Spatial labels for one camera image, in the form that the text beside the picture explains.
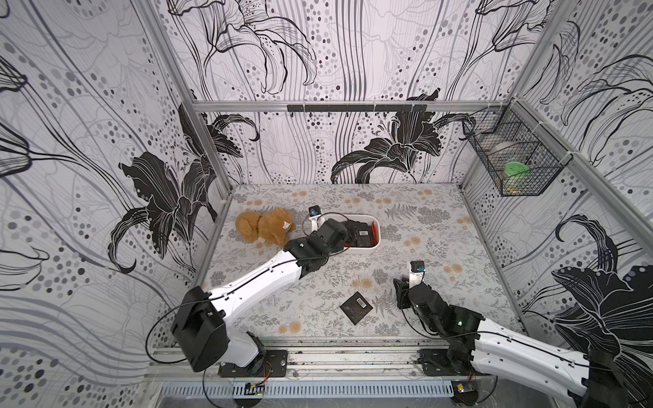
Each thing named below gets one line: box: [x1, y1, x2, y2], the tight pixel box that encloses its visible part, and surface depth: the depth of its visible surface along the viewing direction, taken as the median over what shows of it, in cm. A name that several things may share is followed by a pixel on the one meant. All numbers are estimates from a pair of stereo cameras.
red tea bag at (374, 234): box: [370, 221, 380, 246], surface depth 98 cm
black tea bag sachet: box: [345, 220, 373, 248], surface depth 97 cm
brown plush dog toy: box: [235, 207, 297, 248], surface depth 95 cm
